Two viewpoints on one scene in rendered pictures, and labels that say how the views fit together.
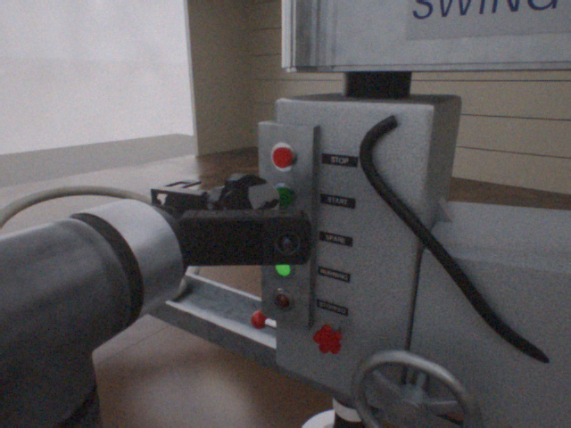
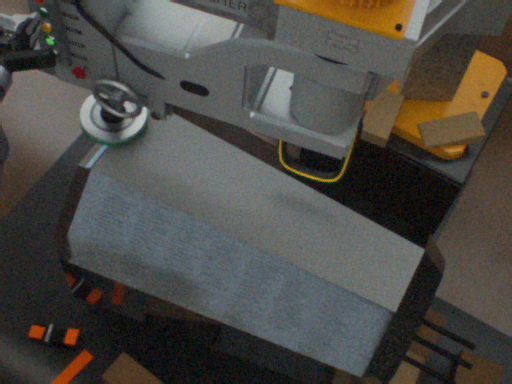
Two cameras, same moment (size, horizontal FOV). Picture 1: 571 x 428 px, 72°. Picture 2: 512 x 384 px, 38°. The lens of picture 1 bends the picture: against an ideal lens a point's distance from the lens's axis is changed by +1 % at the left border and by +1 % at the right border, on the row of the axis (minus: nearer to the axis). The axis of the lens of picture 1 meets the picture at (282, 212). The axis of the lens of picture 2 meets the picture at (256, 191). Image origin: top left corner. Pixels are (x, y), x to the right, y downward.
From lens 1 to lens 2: 155 cm
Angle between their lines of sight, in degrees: 42
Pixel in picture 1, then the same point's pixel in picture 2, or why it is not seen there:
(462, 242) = (129, 34)
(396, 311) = (107, 60)
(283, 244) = (45, 63)
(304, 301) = (64, 55)
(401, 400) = (111, 97)
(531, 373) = (161, 83)
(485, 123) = not seen: outside the picture
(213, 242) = (19, 65)
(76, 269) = not seen: outside the picture
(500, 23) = not seen: outside the picture
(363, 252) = (87, 37)
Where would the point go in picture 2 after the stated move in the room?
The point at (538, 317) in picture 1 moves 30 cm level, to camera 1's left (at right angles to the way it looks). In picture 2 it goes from (158, 65) to (39, 77)
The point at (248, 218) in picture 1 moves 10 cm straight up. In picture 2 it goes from (30, 57) to (21, 27)
